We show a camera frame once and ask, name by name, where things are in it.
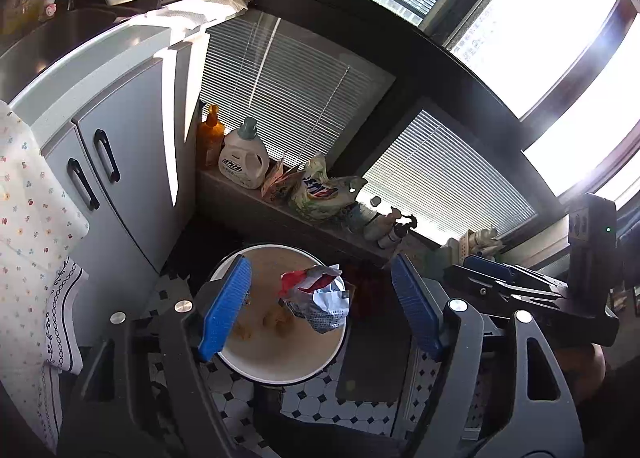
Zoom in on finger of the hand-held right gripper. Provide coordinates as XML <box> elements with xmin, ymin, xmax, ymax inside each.
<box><xmin>462</xmin><ymin>255</ymin><xmax>571</xmax><ymax>289</ymax></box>
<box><xmin>442</xmin><ymin>265</ymin><xmax>571</xmax><ymax>311</ymax></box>

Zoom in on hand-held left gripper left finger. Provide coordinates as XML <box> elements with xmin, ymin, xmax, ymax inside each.
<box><xmin>56</xmin><ymin>255</ymin><xmax>261</xmax><ymax>458</ymax></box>

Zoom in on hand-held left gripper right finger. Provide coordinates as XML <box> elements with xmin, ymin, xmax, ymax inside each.
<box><xmin>391</xmin><ymin>254</ymin><xmax>586</xmax><ymax>458</ymax></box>

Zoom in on white round bin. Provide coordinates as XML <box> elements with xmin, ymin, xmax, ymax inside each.
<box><xmin>206</xmin><ymin>244</ymin><xmax>349</xmax><ymax>385</ymax></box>

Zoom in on red white wrapper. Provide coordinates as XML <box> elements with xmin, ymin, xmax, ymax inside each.
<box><xmin>277</xmin><ymin>263</ymin><xmax>351</xmax><ymax>335</ymax></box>

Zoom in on person's right hand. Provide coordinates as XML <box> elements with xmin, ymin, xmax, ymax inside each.
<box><xmin>555</xmin><ymin>342</ymin><xmax>607</xmax><ymax>401</ymax></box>

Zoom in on white items on sill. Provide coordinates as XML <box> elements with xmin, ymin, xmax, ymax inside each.
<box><xmin>446</xmin><ymin>225</ymin><xmax>502</xmax><ymax>260</ymax></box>

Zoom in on dark floor mat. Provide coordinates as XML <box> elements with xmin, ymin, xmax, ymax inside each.
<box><xmin>335</xmin><ymin>311</ymin><xmax>417</xmax><ymax>405</ymax></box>

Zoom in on small window blind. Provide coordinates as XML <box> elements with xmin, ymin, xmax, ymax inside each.
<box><xmin>359</xmin><ymin>108</ymin><xmax>538</xmax><ymax>247</ymax></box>

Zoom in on white small bottle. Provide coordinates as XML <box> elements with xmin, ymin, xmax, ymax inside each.
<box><xmin>365</xmin><ymin>207</ymin><xmax>403</xmax><ymax>242</ymax></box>

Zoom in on clear small bottle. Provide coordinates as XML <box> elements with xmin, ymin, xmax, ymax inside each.
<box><xmin>349</xmin><ymin>195</ymin><xmax>382</xmax><ymax>235</ymax></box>

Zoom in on orange snack packet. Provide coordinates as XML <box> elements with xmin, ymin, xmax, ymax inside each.
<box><xmin>261</xmin><ymin>155</ymin><xmax>301</xmax><ymax>203</ymax></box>

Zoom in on white detergent bottle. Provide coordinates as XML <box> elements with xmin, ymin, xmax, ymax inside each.
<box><xmin>219</xmin><ymin>117</ymin><xmax>270</xmax><ymax>189</ymax></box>

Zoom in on green white detergent bag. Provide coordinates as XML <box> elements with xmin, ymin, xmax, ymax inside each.
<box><xmin>290</xmin><ymin>153</ymin><xmax>368</xmax><ymax>223</ymax></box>

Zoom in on white towel with black trim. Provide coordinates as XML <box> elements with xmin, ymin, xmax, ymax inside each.
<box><xmin>42</xmin><ymin>258</ymin><xmax>89</xmax><ymax>375</ymax></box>

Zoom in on orange pump bottle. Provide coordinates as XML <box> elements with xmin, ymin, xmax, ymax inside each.
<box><xmin>196</xmin><ymin>104</ymin><xmax>226</xmax><ymax>170</ymax></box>

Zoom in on white cabinet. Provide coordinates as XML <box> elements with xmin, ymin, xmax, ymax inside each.
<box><xmin>10</xmin><ymin>13</ymin><xmax>211</xmax><ymax>334</ymax></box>

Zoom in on floral white cloth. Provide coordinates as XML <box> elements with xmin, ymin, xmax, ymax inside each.
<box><xmin>0</xmin><ymin>101</ymin><xmax>90</xmax><ymax>454</ymax></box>

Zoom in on large window blind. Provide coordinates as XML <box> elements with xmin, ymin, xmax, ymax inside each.
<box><xmin>200</xmin><ymin>13</ymin><xmax>394</xmax><ymax>175</ymax></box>

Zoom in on white counter towel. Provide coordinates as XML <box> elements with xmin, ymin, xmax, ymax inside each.
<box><xmin>145</xmin><ymin>0</ymin><xmax>249</xmax><ymax>32</ymax></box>

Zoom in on dark sink basin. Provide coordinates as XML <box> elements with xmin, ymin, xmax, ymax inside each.
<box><xmin>0</xmin><ymin>8</ymin><xmax>143</xmax><ymax>104</ymax></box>

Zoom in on black cabinet handle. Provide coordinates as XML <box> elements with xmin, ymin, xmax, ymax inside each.
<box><xmin>93</xmin><ymin>129</ymin><xmax>121</xmax><ymax>184</ymax></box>
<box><xmin>67</xmin><ymin>157</ymin><xmax>100</xmax><ymax>211</ymax></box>

